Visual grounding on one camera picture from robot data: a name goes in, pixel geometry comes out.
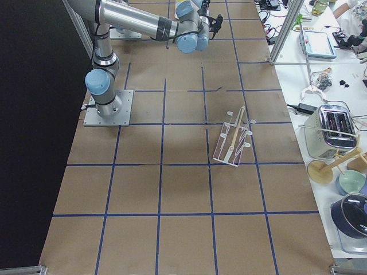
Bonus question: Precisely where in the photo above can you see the black power adapter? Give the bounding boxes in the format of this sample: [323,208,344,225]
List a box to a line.
[286,103,318,115]

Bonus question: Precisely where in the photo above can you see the wooden mug tree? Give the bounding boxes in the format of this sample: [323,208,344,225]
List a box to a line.
[307,147,366,184]

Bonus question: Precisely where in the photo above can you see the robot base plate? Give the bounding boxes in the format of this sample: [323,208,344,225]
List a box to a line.
[83,90,134,127]

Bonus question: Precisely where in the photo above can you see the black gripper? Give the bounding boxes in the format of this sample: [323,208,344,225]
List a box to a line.
[205,14,223,32]

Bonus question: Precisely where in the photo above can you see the silver toaster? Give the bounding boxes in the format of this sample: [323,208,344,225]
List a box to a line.
[303,104,357,160]

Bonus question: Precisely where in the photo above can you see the light green bowl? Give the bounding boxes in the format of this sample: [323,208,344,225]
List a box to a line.
[336,170,366,195]

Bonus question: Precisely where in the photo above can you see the brown paper table cover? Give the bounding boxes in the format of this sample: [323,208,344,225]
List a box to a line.
[40,1,333,274]

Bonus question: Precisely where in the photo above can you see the aluminium frame post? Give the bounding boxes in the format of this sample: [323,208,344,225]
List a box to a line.
[269,0,304,65]

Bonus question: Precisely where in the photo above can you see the white wire cup rack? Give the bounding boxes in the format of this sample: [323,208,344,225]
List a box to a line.
[212,105,256,167]

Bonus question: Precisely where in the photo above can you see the black cables bundle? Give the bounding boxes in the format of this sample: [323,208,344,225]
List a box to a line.
[255,0,283,45]

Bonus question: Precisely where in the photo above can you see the blue framed tablet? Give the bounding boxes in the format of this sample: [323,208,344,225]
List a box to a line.
[299,30,337,60]

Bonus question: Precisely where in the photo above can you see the dark blue pot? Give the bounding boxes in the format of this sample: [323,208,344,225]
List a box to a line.
[331,193,366,239]

